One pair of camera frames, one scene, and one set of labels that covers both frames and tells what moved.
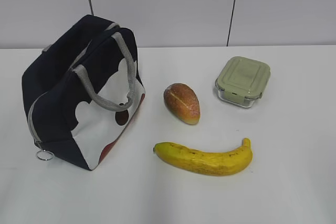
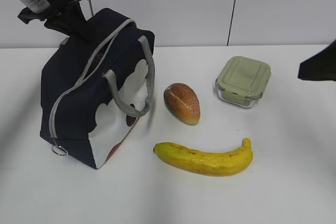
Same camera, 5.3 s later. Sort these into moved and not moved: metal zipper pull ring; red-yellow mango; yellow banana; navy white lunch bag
Moved: navy white lunch bag; metal zipper pull ring
Not moved: red-yellow mango; yellow banana
